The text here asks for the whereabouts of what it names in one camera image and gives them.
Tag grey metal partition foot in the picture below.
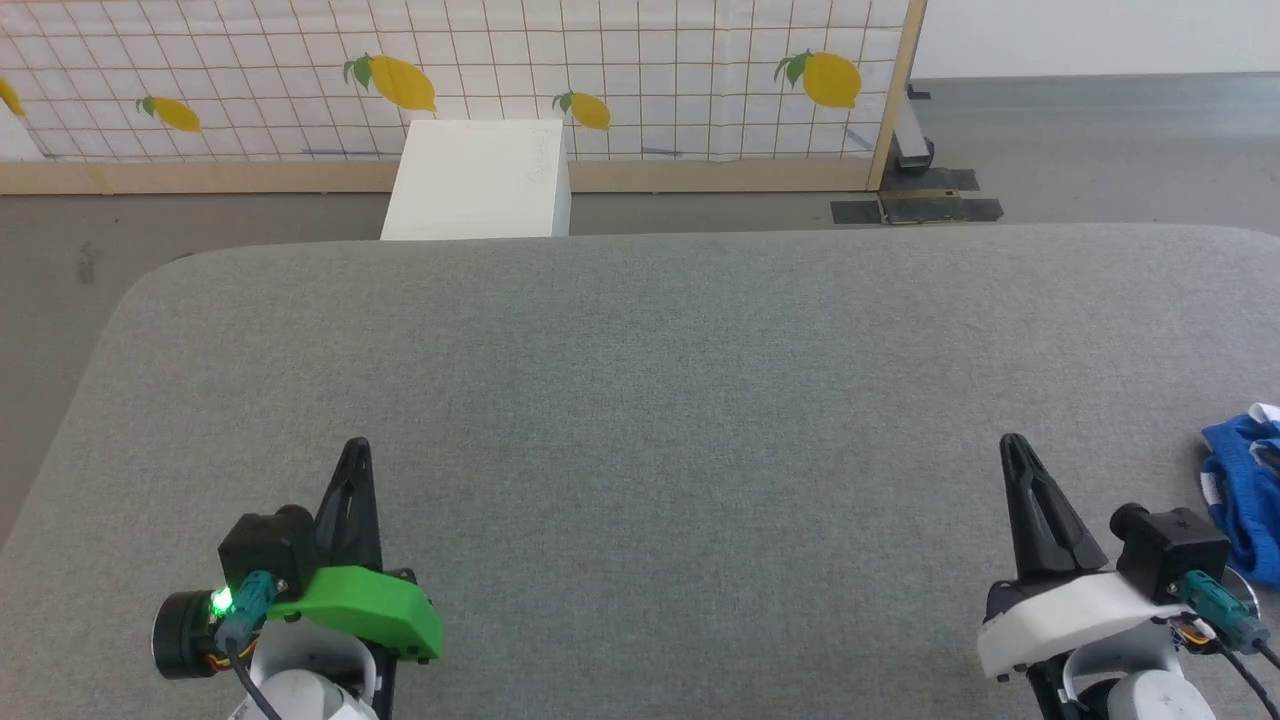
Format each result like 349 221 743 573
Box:
894 85 937 169

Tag long black floor mat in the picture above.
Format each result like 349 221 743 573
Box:
830 195 1004 227

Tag small black floor mat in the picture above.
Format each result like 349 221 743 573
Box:
880 168 980 194

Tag white rectangular box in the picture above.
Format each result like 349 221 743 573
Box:
380 119 573 241

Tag lemon print partition wood frame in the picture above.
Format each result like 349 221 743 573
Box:
0 0 927 196

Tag blue garment with white trim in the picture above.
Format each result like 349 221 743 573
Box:
1200 403 1280 588

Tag green and white left gripper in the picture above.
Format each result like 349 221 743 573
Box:
152 437 444 720

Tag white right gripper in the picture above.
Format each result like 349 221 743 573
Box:
978 433 1186 683

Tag grey fabric padded cover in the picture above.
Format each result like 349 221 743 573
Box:
0 225 1280 720

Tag black cable with teal plug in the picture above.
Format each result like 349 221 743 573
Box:
1175 570 1280 673
213 570 286 720

